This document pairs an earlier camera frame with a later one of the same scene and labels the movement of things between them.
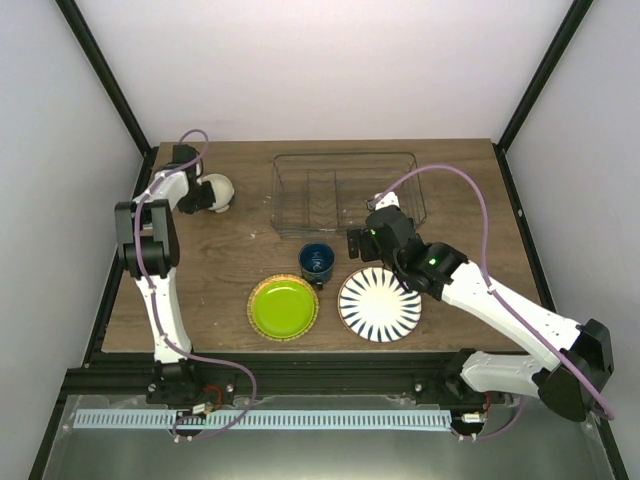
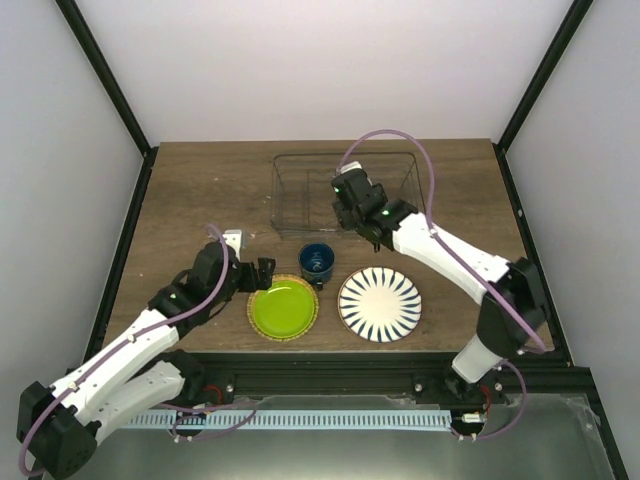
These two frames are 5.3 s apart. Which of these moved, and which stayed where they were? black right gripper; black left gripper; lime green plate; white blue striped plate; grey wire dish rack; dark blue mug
Moved: black right gripper; black left gripper
Stayed: white blue striped plate; grey wire dish rack; lime green plate; dark blue mug
